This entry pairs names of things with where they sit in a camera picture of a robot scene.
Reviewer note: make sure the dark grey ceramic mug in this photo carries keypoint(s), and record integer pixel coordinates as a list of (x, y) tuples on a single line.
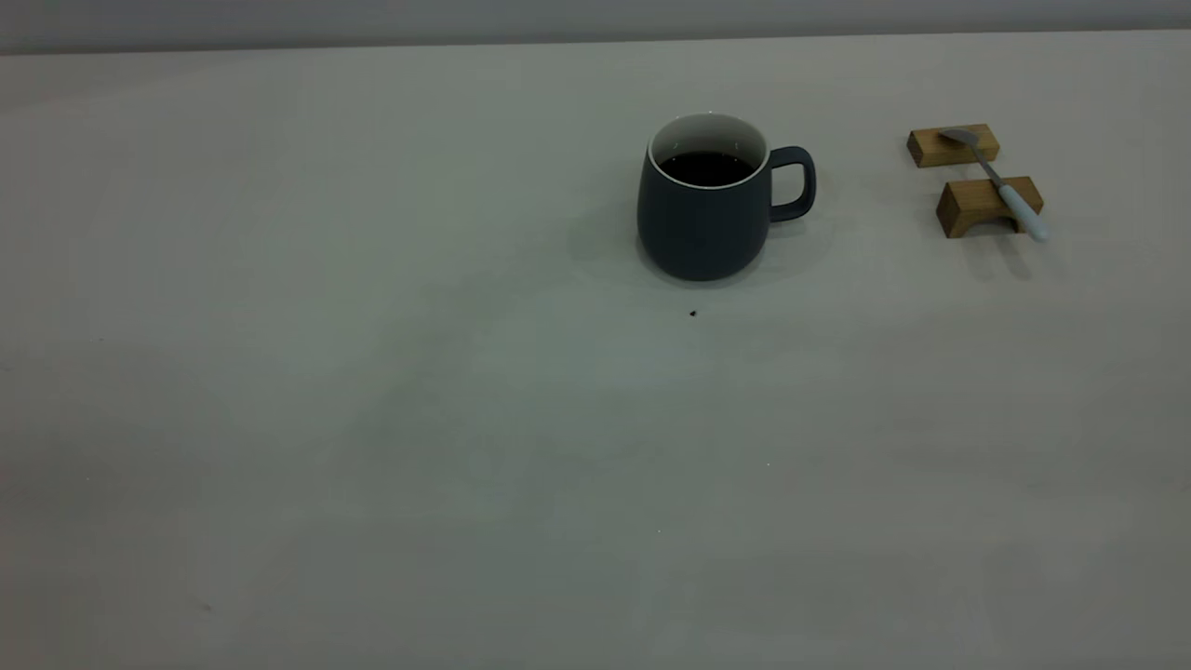
[(698, 233)]

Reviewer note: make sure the rectangular wooden block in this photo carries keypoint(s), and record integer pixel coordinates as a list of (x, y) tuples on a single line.
[(930, 149)]

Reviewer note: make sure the arched wooden block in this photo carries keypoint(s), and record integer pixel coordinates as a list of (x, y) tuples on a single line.
[(968, 200)]

